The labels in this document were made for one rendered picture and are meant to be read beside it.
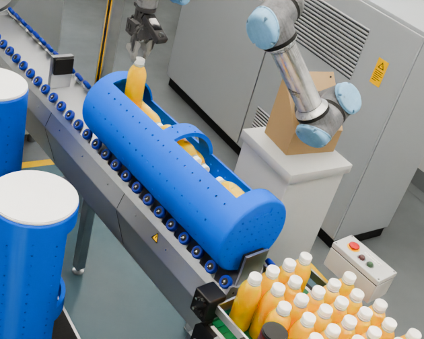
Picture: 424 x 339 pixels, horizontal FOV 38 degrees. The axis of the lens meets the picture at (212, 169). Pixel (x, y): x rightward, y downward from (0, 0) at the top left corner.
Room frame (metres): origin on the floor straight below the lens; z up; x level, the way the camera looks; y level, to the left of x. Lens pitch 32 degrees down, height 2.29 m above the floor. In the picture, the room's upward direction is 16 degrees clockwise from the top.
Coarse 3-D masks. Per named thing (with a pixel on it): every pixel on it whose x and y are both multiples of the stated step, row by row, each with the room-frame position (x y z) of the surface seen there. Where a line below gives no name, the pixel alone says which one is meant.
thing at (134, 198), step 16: (0, 48) 2.67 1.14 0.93; (16, 64) 2.55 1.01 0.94; (32, 80) 2.45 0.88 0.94; (64, 112) 2.25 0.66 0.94; (80, 144) 2.09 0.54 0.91; (96, 160) 2.01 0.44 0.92; (112, 176) 1.93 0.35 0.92; (128, 192) 1.86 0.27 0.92; (144, 208) 1.79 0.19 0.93; (160, 224) 1.72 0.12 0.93; (176, 240) 1.66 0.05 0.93
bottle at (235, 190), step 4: (224, 180) 1.73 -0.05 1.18; (224, 184) 1.69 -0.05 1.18; (228, 184) 1.69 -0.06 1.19; (232, 184) 1.69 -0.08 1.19; (228, 188) 1.67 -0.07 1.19; (232, 188) 1.67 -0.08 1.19; (236, 188) 1.67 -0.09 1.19; (240, 188) 1.69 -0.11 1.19; (232, 192) 1.66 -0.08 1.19; (236, 192) 1.66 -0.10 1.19; (240, 192) 1.66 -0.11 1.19; (244, 192) 1.67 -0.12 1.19; (236, 196) 1.64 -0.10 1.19
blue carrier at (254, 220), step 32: (96, 96) 2.05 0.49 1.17; (96, 128) 2.00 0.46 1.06; (128, 128) 1.89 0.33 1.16; (160, 128) 1.86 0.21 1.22; (192, 128) 1.91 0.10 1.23; (128, 160) 1.84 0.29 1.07; (160, 160) 1.75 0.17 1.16; (192, 160) 1.73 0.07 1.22; (160, 192) 1.70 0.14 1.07; (192, 192) 1.63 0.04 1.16; (224, 192) 1.60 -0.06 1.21; (256, 192) 1.62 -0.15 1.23; (192, 224) 1.58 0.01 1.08; (224, 224) 1.51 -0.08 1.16; (256, 224) 1.58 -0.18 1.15; (224, 256) 1.51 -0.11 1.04
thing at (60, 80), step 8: (56, 56) 2.45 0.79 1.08; (64, 56) 2.47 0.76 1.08; (72, 56) 2.50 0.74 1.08; (56, 64) 2.43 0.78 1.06; (64, 64) 2.46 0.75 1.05; (72, 64) 2.49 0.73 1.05; (56, 72) 2.43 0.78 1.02; (64, 72) 2.46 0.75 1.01; (48, 80) 2.45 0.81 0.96; (56, 80) 2.45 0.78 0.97; (64, 80) 2.48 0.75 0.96
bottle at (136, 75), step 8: (144, 64) 2.11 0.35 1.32; (128, 72) 2.09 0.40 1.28; (136, 72) 2.07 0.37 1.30; (144, 72) 2.09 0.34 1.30; (128, 80) 2.08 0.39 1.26; (136, 80) 2.07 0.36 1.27; (144, 80) 2.09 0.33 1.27; (128, 88) 2.07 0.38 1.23; (136, 88) 2.07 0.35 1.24; (144, 88) 2.10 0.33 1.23; (128, 96) 2.07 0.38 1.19; (136, 96) 2.07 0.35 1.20; (136, 104) 2.07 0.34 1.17
